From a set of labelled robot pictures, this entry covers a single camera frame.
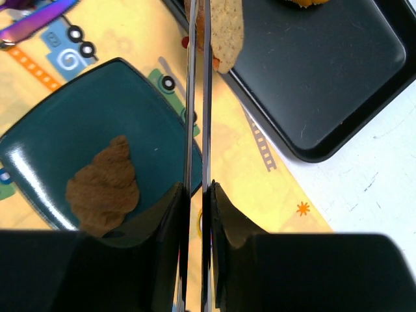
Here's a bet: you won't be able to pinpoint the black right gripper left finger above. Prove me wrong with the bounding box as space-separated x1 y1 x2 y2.
1 183 185 311

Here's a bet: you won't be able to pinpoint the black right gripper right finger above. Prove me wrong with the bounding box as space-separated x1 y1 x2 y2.
211 183 415 311

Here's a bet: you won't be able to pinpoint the metal tongs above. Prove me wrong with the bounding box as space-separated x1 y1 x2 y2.
177 0 214 312

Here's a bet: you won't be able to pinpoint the dark brown croissant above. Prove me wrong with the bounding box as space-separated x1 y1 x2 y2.
66 135 140 237

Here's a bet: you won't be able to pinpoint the brown bread slice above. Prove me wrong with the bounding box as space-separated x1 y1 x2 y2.
183 0 245 74

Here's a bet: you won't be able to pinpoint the yellow cartoon placemat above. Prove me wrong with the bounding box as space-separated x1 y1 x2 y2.
1 1 330 232

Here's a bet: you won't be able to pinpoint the teal square plate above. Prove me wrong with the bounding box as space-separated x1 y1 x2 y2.
1 58 189 231

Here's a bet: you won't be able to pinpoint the black baking tray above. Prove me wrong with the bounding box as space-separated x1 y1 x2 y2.
162 0 416 164

